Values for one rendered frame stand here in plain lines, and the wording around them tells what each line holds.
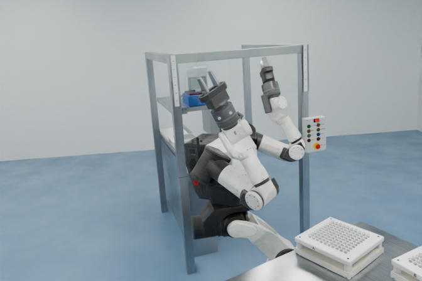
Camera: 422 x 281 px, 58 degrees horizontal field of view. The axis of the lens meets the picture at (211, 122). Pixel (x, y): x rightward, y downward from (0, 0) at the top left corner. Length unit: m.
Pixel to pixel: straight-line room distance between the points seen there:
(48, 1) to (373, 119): 5.33
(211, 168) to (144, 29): 4.53
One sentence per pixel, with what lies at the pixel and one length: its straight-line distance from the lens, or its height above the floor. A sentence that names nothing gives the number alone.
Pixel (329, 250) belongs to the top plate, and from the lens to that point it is 1.56.
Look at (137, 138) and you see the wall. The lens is 6.17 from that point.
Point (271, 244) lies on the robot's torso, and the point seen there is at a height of 0.66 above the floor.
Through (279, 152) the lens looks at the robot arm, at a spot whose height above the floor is 1.10.
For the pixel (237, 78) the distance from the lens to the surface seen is 2.65.
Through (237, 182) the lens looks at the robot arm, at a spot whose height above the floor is 1.14.
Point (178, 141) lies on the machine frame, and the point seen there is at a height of 1.02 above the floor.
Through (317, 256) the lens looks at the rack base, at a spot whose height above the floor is 0.85.
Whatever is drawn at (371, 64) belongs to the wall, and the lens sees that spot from 6.53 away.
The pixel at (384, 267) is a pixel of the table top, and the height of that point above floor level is 0.83.
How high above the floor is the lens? 1.71
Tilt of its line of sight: 13 degrees down
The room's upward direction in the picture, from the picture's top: 4 degrees counter-clockwise
